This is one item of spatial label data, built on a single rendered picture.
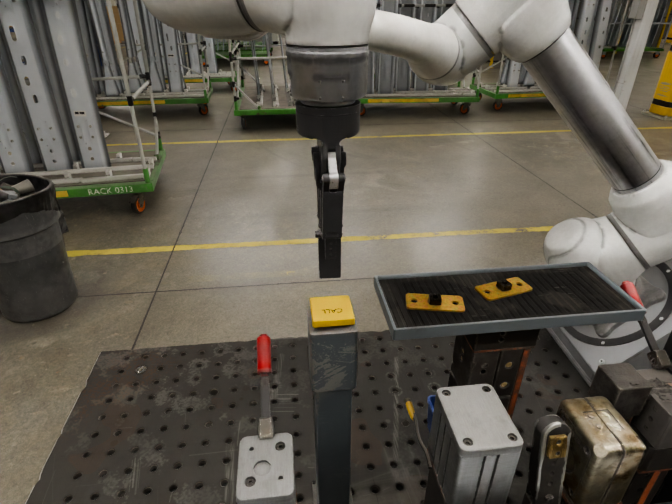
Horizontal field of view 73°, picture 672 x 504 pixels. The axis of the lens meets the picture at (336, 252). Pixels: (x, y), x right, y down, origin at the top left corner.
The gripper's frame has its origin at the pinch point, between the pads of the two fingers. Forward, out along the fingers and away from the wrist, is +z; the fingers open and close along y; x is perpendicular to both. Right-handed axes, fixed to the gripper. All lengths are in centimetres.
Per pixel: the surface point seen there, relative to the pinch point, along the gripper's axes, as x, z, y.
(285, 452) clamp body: -7.3, 18.9, 16.1
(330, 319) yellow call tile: -0.2, 8.8, 3.1
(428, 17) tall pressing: 216, -11, -678
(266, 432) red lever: -9.6, 18.1, 13.5
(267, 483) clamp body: -9.4, 18.8, 20.0
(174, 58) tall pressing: -163, 43, -699
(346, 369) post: 2.0, 17.8, 3.8
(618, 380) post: 38.2, 15.0, 12.9
